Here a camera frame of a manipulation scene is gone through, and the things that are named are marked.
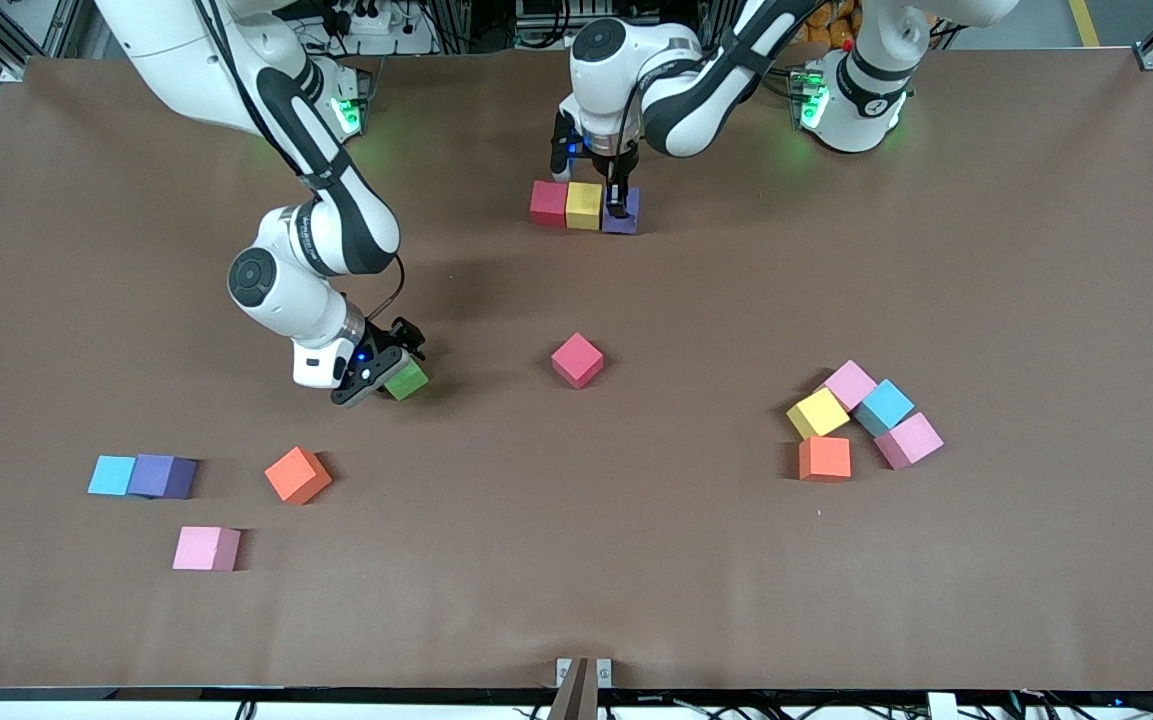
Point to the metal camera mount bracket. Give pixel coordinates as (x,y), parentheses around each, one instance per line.
(584,690)

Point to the orange foam cube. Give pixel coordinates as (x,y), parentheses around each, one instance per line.
(294,472)
(824,457)

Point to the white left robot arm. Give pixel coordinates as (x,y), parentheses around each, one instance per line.
(601,45)

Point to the purple foam cube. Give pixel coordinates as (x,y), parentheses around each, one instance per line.
(635,225)
(156,475)

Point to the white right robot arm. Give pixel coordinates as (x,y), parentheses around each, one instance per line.
(256,280)

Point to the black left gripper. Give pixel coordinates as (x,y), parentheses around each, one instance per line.
(614,165)

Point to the blue foam cube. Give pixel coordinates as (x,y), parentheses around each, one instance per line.
(884,403)
(112,475)

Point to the pink foam cube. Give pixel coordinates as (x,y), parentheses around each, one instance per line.
(850,383)
(201,548)
(908,438)

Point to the yellow foam cube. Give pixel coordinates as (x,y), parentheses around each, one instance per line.
(584,205)
(817,411)

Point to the brown table cover sheet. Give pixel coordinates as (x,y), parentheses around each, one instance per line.
(576,550)

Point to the green foam cube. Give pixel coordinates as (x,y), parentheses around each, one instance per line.
(408,382)

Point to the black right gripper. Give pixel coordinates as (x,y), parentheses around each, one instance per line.
(398,336)

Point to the red foam cube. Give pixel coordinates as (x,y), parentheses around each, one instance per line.
(576,358)
(548,202)

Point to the bag of orange items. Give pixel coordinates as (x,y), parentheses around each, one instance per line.
(836,25)

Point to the white power strip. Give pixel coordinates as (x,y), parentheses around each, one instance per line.
(396,42)

